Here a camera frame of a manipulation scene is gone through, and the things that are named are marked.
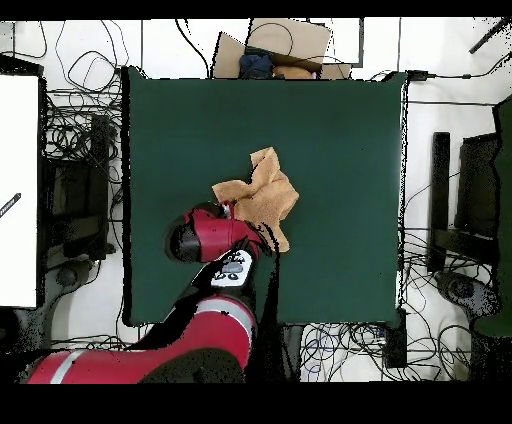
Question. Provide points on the orange cloth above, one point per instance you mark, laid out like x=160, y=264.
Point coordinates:
x=292, y=72

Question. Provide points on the black rod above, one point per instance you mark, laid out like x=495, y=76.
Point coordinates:
x=488, y=38

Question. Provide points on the black equipment block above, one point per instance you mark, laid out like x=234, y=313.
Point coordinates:
x=80, y=192

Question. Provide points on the tan terry towel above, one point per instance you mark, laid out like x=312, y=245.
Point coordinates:
x=268, y=196

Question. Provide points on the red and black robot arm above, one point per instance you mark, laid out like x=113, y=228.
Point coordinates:
x=216, y=236

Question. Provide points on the dark blue cloth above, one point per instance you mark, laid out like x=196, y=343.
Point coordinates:
x=256, y=66

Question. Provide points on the brown cardboard box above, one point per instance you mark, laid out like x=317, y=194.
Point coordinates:
x=288, y=38

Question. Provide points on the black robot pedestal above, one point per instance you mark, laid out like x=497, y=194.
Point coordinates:
x=292, y=352

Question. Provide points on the black frame stand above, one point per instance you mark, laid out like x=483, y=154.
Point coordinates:
x=440, y=180

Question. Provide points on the white board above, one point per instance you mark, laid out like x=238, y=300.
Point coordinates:
x=18, y=160

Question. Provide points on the black label strip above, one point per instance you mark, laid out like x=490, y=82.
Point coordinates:
x=10, y=205

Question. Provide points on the black pedestal foot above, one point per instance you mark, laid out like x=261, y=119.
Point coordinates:
x=67, y=276
x=464, y=292

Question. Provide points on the green cloth cover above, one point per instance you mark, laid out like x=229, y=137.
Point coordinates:
x=504, y=200

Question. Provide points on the dark green table cloth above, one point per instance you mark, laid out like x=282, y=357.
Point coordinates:
x=340, y=160

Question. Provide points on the black box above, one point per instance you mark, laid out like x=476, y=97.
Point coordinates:
x=396, y=344

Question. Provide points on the black power adapter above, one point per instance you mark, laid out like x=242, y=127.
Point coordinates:
x=418, y=74

